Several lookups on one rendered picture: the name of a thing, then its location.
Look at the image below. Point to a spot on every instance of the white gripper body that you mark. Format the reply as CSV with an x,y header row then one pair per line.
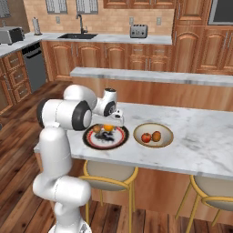
x,y
114,121

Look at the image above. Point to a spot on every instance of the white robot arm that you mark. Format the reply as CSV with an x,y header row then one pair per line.
x,y
57,151

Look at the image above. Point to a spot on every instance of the black rimmed patterned plate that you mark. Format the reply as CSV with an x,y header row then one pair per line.
x,y
116,140

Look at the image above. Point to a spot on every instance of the beige bowl with gold rim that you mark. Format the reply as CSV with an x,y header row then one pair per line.
x,y
165,138

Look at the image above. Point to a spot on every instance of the wooden marble topped dining island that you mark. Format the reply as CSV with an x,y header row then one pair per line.
x,y
170,94

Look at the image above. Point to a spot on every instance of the brown kiwi fruit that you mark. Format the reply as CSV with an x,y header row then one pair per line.
x,y
97,129

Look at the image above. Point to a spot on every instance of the red apple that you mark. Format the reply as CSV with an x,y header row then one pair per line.
x,y
146,137

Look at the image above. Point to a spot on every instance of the brown orange round fruit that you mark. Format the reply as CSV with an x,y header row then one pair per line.
x,y
156,136

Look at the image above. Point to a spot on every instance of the yellow framed cushioned stool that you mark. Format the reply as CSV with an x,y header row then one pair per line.
x,y
109,173
215,189

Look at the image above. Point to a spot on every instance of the wooden base cupboard run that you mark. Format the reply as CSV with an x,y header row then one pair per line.
x,y
100,56

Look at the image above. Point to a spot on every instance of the black sink basin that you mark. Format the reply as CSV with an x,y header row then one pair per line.
x,y
77,36

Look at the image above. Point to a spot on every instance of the silver toaster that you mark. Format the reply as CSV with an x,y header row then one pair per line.
x,y
138,31

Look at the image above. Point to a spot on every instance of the grey dishwasher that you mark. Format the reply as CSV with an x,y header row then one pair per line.
x,y
35,65

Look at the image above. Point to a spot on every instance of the black tap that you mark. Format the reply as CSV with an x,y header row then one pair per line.
x,y
81,24

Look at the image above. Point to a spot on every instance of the wooden drawer cabinet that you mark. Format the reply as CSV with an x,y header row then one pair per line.
x,y
15,75

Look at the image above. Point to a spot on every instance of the tall wooden cupboard unit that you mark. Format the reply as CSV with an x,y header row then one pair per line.
x,y
197,45

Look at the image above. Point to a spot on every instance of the grey window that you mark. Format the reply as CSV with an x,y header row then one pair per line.
x,y
4,7
56,5
87,5

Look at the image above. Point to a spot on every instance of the paper towel holder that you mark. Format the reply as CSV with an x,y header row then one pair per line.
x,y
36,26

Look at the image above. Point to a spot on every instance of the silver toaster oven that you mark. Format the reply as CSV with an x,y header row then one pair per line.
x,y
9,34

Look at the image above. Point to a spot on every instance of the built-in steel oven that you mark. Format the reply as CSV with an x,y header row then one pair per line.
x,y
221,11

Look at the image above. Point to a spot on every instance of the wall socket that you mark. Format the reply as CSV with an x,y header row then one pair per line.
x,y
158,21
58,20
131,20

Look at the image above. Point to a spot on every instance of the wooden wall cupboards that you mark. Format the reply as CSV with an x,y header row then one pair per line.
x,y
139,3

